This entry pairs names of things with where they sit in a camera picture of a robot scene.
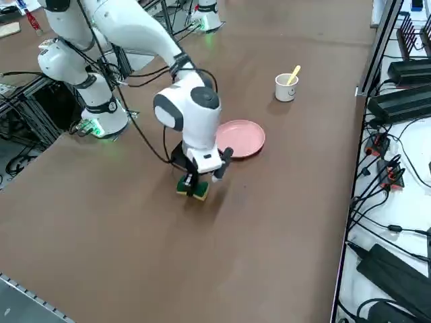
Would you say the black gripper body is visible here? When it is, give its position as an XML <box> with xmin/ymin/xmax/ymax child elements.
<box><xmin>170</xmin><ymin>141</ymin><xmax>199</xmax><ymax>176</ymax></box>

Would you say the green and yellow sponge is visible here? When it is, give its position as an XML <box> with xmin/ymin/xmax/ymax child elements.
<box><xmin>176</xmin><ymin>176</ymin><xmax>209</xmax><ymax>203</ymax></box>

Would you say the pink plate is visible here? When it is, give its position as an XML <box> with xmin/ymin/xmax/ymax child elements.
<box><xmin>215</xmin><ymin>119</ymin><xmax>267</xmax><ymax>161</ymax></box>

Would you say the white mug with smiley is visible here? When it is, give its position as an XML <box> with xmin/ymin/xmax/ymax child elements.
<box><xmin>275</xmin><ymin>73</ymin><xmax>300</xmax><ymax>102</ymax></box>

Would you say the yellow spoon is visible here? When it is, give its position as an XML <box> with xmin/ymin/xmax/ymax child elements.
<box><xmin>286</xmin><ymin>65</ymin><xmax>302</xmax><ymax>85</ymax></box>

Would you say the small printed packet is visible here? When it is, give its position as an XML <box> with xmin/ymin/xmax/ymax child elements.
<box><xmin>38</xmin><ymin>37</ymin><xmax>60</xmax><ymax>51</ymax></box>

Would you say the orange black connector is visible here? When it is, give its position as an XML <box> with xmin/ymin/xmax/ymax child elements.
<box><xmin>376</xmin><ymin>155</ymin><xmax>405</xmax><ymax>191</ymax></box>
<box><xmin>364</xmin><ymin>132</ymin><xmax>391</xmax><ymax>157</ymax></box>

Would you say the red bottle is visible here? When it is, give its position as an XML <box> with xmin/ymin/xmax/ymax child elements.
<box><xmin>24</xmin><ymin>7</ymin><xmax>44</xmax><ymax>36</ymax></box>

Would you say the long black power adapter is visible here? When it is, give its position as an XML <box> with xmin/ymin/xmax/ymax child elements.
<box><xmin>356</xmin><ymin>243</ymin><xmax>431</xmax><ymax>323</ymax></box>

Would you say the large black power supply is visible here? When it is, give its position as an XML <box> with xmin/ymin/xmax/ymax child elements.
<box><xmin>367</xmin><ymin>83</ymin><xmax>431</xmax><ymax>124</ymax></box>

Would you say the white side bench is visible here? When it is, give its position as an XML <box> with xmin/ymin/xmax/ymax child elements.
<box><xmin>331</xmin><ymin>0</ymin><xmax>431</xmax><ymax>323</ymax></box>

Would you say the small black power supply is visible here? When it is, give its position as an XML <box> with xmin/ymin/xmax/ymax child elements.
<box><xmin>387</xmin><ymin>59</ymin><xmax>431</xmax><ymax>87</ymax></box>

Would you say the black slotted rack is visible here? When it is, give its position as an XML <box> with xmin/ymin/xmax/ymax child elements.
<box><xmin>395</xmin><ymin>11</ymin><xmax>431</xmax><ymax>62</ymax></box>

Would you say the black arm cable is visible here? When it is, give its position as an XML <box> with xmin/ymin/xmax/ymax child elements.
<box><xmin>77</xmin><ymin>0</ymin><xmax>218</xmax><ymax>166</ymax></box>

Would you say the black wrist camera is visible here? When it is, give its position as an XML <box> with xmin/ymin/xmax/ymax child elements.
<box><xmin>211</xmin><ymin>147</ymin><xmax>234</xmax><ymax>183</ymax></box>

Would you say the black metal frame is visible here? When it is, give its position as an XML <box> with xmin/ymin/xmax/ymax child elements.
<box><xmin>0</xmin><ymin>72</ymin><xmax>85</xmax><ymax>152</ymax></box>

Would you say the aluminium table rail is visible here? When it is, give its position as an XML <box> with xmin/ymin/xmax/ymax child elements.
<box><xmin>0</xmin><ymin>271</ymin><xmax>75</xmax><ymax>323</ymax></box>

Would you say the black cable with ferrite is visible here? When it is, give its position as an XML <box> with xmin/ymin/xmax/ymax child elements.
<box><xmin>346</xmin><ymin>223</ymin><xmax>431</xmax><ymax>236</ymax></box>

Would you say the aluminium frame post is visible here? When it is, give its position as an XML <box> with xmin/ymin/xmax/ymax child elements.
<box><xmin>356</xmin><ymin>0</ymin><xmax>405</xmax><ymax>98</ymax></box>

